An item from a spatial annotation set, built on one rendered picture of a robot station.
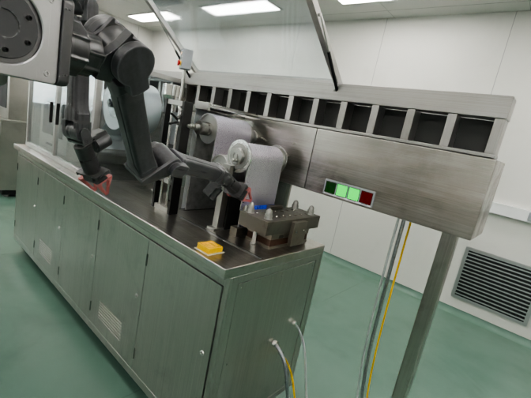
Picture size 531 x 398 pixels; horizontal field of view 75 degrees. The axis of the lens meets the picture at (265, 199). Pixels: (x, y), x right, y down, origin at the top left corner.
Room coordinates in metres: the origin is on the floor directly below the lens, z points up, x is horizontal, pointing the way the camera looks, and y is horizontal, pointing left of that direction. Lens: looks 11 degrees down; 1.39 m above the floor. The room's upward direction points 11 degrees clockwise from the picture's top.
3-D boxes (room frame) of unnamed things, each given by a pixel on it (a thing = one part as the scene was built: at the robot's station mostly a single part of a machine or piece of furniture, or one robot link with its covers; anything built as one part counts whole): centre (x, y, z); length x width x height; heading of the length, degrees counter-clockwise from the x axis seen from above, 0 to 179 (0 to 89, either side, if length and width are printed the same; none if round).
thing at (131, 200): (2.15, 0.86, 0.88); 2.52 x 0.66 x 0.04; 51
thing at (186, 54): (1.90, 0.56, 1.66); 0.07 x 0.07 x 0.10; 29
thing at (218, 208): (1.52, 0.20, 1.05); 0.06 x 0.05 x 0.31; 141
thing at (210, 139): (1.79, 0.26, 1.33); 0.25 x 0.14 x 0.14; 141
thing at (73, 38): (0.55, 0.34, 1.45); 0.09 x 0.08 x 0.12; 69
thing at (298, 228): (1.49, -0.17, 0.96); 0.10 x 0.03 x 0.11; 141
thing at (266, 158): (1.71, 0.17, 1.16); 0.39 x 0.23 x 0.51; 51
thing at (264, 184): (1.58, 0.03, 1.11); 0.23 x 0.01 x 0.18; 141
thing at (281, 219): (1.54, -0.09, 1.00); 0.40 x 0.16 x 0.06; 141
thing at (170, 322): (2.16, 0.85, 0.43); 2.52 x 0.64 x 0.86; 51
